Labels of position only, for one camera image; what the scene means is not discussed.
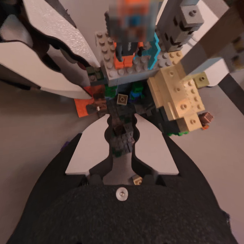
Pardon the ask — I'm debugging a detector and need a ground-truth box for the cyan toy pickaxe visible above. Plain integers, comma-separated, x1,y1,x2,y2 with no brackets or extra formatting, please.
133,32,162,70

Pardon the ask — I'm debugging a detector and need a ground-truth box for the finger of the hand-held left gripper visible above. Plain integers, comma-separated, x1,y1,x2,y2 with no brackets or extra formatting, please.
22,0,101,67
0,41,92,99

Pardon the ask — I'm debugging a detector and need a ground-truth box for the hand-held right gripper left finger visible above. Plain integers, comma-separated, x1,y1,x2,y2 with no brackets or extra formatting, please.
65,114,113,175

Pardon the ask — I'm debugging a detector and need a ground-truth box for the small tan toy brick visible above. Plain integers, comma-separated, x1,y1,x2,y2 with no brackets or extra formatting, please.
132,175,143,186

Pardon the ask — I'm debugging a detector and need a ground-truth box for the grey desk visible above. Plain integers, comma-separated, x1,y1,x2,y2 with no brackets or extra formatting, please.
0,0,244,244

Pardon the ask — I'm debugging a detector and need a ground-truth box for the tan square toy tile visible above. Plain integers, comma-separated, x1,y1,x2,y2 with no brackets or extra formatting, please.
116,93,128,105

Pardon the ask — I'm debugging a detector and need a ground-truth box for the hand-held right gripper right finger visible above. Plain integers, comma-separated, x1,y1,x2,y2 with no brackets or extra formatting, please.
132,113,180,175

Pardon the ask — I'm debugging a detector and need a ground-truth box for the small brown brick piece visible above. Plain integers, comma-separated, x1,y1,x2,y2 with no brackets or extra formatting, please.
198,112,214,130

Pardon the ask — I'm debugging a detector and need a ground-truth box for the grey toy sword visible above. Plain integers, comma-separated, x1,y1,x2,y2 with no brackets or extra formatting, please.
104,11,125,62

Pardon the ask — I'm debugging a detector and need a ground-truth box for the toy brick cave model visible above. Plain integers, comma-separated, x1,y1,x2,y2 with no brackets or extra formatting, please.
73,0,244,158

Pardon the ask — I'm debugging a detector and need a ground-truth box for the green zombie toy figure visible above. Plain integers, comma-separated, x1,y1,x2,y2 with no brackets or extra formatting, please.
130,82,146,102

